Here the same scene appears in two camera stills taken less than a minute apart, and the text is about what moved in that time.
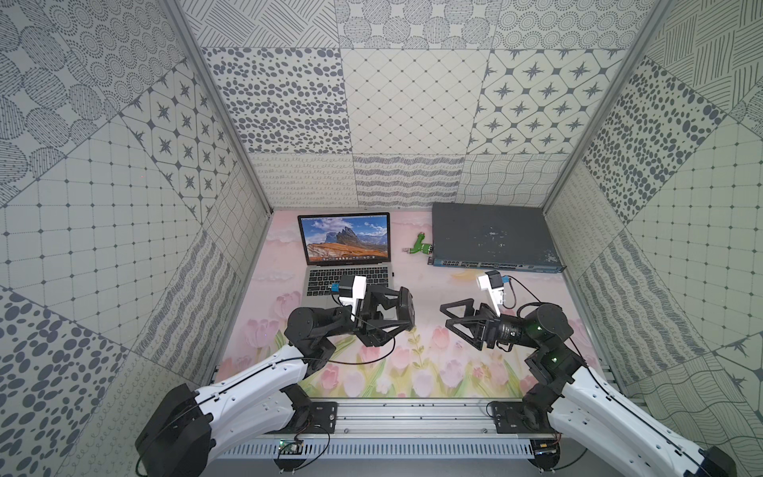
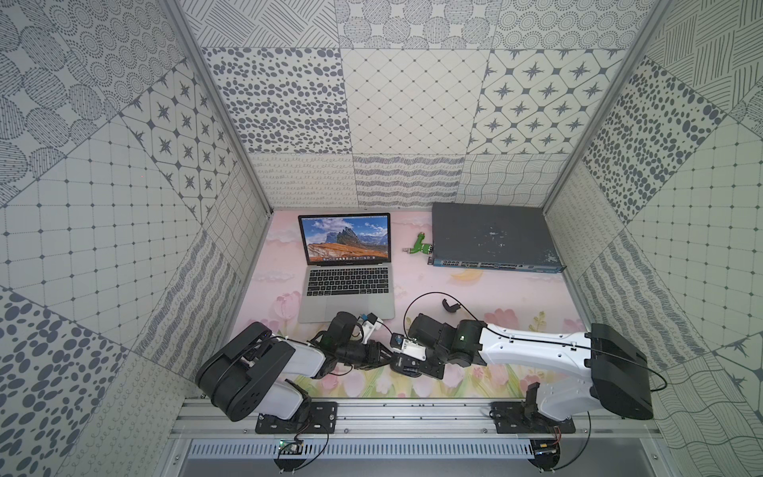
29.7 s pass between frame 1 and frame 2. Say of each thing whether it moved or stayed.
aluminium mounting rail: stayed
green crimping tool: stayed
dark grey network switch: stayed
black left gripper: moved
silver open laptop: stayed
